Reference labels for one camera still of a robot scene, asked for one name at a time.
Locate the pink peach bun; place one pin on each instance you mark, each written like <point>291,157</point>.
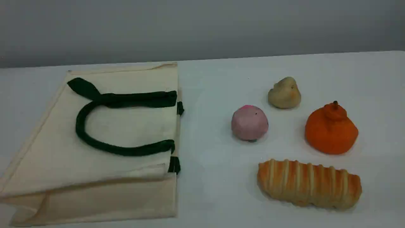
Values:
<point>249,124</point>

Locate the orange toy fruit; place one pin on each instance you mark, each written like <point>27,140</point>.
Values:
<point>330,133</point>

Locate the beige egg yolk pastry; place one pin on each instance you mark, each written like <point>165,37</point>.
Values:
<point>284,95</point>

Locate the striped long bread roll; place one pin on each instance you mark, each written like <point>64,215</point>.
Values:
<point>308,185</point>

